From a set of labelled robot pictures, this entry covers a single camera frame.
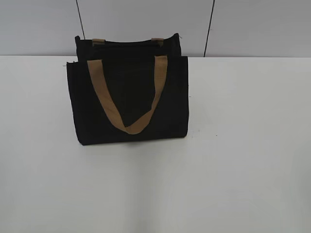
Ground black tote bag tan handles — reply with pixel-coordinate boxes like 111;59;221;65
67;33;189;146

